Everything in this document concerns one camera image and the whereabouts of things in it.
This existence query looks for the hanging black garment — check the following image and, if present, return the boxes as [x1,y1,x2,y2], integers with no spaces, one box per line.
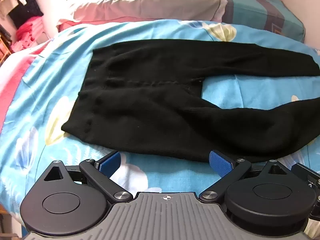
[7,0,44,28]

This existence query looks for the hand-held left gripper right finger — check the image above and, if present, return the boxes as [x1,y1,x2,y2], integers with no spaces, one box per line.
[199,150,292,203]

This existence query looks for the wooden rack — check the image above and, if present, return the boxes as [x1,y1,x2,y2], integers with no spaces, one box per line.
[0,24,13,64]

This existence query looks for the black pants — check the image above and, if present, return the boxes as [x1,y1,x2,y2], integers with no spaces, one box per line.
[61,39,320,163]

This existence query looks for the grey pink pillow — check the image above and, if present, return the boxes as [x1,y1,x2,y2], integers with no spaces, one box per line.
[56,0,234,28]

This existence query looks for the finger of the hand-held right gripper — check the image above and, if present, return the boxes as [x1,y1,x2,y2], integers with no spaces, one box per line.
[291,162,320,198]

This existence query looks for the stack of pink towels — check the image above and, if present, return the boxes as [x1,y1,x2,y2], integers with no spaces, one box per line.
[10,16,50,55]

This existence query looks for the blue floral blanket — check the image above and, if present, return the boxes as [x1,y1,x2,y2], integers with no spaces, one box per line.
[0,19,320,217]

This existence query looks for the teal grey bedsheet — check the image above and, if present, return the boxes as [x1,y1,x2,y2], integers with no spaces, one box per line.
[220,0,306,43]

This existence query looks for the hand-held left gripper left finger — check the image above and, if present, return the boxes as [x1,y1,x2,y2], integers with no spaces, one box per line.
[44,151,133,204]

